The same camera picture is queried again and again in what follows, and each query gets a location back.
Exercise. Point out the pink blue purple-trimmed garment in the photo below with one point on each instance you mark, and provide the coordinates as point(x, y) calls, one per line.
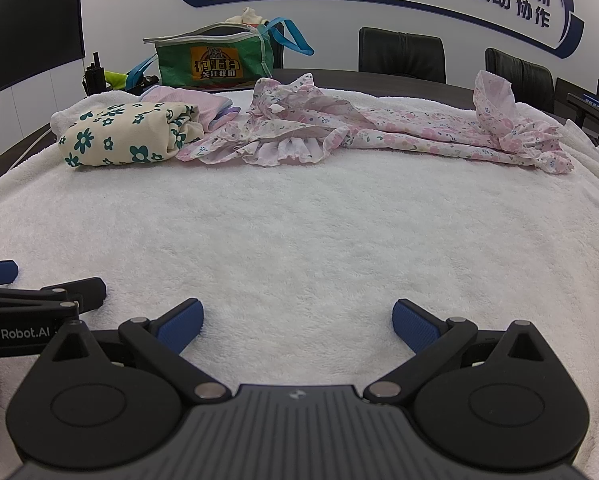
point(189, 100)

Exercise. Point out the black wall screen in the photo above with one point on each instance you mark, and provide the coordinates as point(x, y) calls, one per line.
point(24, 20)

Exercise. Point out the cream green-flowered folded garment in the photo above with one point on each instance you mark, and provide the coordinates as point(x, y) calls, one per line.
point(119, 135)

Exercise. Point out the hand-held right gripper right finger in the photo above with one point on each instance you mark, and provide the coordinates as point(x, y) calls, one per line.
point(415, 325)

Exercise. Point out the black walkie-talkie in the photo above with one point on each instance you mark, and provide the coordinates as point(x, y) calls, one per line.
point(95, 77)

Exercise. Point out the cream cloth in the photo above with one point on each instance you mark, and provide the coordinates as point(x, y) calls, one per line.
point(247, 17)

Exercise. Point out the black desk monitor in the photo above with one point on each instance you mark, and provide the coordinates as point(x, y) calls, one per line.
point(587, 107)

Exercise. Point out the yellow-green cloth item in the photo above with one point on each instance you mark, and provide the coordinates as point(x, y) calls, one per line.
point(115, 80)

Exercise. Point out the pink floral ruffled garment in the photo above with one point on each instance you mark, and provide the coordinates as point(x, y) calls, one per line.
point(379, 127)

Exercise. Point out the black office chair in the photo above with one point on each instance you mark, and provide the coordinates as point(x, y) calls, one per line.
point(522, 77)
point(278, 50)
point(402, 55)

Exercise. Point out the white towel blanket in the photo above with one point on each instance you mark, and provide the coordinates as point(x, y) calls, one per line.
point(289, 240)

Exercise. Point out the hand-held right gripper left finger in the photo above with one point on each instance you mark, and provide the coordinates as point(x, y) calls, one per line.
point(179, 325)

